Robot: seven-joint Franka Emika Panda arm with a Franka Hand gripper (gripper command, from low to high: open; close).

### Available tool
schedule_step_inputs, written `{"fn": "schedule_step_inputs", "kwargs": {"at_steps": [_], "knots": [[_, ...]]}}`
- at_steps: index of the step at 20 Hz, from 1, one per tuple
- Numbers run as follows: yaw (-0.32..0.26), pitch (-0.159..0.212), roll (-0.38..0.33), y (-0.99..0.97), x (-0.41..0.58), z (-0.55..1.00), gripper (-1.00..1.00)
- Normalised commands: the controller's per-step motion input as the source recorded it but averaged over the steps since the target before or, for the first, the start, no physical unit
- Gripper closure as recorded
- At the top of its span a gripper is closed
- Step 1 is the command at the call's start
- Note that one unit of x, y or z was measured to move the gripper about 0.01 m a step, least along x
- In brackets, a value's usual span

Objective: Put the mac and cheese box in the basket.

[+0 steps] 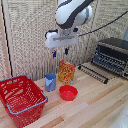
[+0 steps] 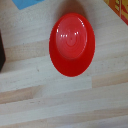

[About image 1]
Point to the red shopping basket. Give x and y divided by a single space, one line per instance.
20 100

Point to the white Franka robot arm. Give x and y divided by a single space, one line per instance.
71 13

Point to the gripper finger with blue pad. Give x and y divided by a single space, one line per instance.
66 50
54 53

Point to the black toaster oven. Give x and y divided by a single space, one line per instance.
112 55

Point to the black dish rack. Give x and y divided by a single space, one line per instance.
93 73

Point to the red plastic bowl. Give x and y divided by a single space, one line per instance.
68 92

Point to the mac and cheese carton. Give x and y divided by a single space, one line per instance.
66 72

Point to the blue cup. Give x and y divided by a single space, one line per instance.
50 82

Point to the woven folding screen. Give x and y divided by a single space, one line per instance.
30 36

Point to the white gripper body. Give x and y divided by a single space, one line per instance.
61 39

